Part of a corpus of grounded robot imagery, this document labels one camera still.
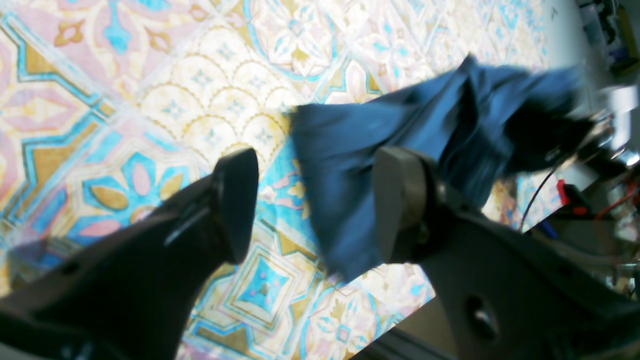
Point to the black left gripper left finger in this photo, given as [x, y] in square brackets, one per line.
[129, 295]

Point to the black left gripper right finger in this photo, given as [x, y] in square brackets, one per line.
[506, 296]

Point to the dark navy t-shirt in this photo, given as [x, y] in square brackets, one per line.
[479, 122]

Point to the patterned colourful tablecloth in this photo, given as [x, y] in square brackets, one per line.
[110, 106]

